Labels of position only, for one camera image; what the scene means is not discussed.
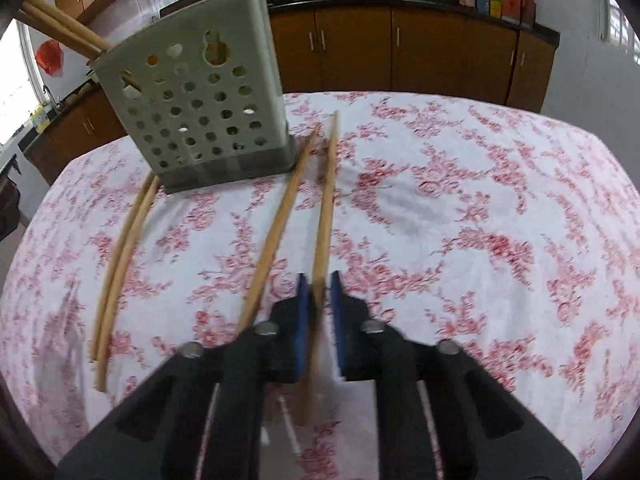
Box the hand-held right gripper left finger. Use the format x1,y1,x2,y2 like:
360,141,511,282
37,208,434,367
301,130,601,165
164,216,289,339
55,272,313,480

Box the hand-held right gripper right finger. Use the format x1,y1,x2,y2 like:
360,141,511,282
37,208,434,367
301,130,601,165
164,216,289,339
330,270,583,480

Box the wooden chopstick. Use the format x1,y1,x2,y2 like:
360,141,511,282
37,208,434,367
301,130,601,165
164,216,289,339
292,111,341,428
89,174,157,363
24,0,114,51
16,6,105,57
95,177,162,393
235,124,322,335

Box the green perforated utensil holder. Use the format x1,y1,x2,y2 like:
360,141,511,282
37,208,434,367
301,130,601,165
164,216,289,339
91,0,299,195

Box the pink floral tablecloth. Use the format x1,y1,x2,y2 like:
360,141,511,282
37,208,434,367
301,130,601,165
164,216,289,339
0,91,640,480

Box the wooden base cabinets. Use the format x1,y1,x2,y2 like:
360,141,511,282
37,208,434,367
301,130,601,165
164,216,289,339
20,0,558,187

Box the hanging red plastic bag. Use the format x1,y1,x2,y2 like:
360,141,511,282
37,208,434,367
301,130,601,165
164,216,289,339
35,39,65,78

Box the tall red sauce bottles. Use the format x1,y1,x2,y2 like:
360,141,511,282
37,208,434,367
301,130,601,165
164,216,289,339
500,0,537,27

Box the sliding glass window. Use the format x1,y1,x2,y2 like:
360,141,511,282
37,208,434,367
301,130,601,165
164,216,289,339
0,17,42,146

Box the barred window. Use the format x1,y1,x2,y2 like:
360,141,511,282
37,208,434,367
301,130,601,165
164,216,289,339
602,0,640,66

